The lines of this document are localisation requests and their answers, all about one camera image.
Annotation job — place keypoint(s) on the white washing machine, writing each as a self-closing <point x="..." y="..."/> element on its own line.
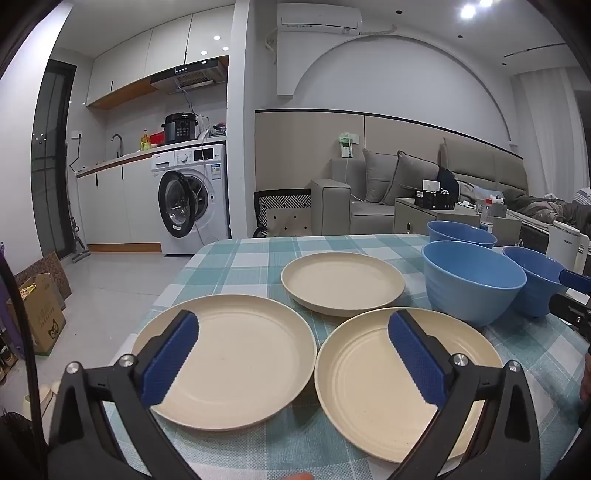
<point x="184" y="157"/>

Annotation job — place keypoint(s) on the black white patterned cushion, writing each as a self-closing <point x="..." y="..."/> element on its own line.
<point x="281" y="217"/>

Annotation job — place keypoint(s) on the cardboard box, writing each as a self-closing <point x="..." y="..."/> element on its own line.
<point x="41" y="318"/>

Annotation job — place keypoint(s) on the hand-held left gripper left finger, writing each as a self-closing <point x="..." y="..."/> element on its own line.
<point x="171" y="360"/>

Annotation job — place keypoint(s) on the grey sofa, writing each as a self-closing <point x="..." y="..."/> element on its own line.
<point x="332" y="203"/>

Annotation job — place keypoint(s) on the green white wall device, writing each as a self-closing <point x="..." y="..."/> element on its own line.
<point x="346" y="147"/>

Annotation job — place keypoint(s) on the range hood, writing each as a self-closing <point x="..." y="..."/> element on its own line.
<point x="194" y="76"/>

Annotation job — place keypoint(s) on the white lower kitchen cabinets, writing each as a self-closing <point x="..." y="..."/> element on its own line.
<point x="111" y="203"/>

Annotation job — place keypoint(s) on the dark grey cloth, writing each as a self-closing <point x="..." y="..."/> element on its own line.
<point x="545" y="207"/>

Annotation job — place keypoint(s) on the black box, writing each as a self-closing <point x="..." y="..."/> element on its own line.
<point x="434" y="201"/>

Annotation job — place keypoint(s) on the cream plate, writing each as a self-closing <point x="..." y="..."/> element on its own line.
<point x="351" y="383"/>
<point x="244" y="360"/>
<point x="341" y="281"/>

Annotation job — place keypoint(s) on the yellow bottle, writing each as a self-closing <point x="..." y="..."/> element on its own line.
<point x="145" y="141"/>

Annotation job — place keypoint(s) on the white curtain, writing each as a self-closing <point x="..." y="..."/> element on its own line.
<point x="549" y="129"/>

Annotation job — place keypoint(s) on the white electric kettle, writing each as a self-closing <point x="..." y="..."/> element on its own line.
<point x="565" y="244"/>

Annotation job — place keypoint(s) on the teal checked tablecloth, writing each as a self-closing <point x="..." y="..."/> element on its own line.
<point x="240" y="267"/>

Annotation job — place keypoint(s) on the stick vacuum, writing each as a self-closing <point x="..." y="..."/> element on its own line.
<point x="78" y="244"/>

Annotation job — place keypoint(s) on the beige bed headboard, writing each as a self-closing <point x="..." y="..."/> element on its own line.
<point x="485" y="161"/>

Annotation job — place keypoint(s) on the small white box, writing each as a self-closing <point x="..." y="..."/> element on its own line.
<point x="431" y="186"/>

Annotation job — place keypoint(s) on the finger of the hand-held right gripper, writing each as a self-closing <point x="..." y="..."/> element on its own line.
<point x="572" y="311"/>
<point x="577" y="282"/>

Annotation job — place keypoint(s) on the dark glass door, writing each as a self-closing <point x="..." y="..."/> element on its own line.
<point x="51" y="161"/>

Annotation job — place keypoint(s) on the white air conditioner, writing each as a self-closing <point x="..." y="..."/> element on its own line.
<point x="318" y="18"/>

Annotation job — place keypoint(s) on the brown patterned cardboard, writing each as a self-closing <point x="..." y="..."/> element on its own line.
<point x="51" y="267"/>

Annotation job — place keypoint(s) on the cream slipper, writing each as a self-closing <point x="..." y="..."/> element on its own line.
<point x="44" y="401"/>

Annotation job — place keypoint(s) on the blue bowl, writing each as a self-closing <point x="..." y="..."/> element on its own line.
<point x="466" y="295"/>
<point x="457" y="235"/>
<point x="531" y="295"/>

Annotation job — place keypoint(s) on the white upper cabinets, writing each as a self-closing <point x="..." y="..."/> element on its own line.
<point x="129" y="60"/>

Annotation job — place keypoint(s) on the black pressure cooker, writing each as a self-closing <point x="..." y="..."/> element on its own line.
<point x="180" y="129"/>

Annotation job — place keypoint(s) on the kitchen faucet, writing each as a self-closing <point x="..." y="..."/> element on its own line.
<point x="121" y="145"/>

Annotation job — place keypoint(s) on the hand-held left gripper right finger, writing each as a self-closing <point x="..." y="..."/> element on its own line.
<point x="415" y="360"/>

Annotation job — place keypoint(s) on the red box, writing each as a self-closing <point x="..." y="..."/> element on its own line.
<point x="157" y="137"/>

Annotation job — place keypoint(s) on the grey cushion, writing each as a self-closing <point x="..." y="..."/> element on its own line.
<point x="378" y="175"/>
<point x="411" y="177"/>

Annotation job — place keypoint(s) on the beige side cabinet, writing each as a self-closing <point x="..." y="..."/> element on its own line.
<point x="411" y="217"/>

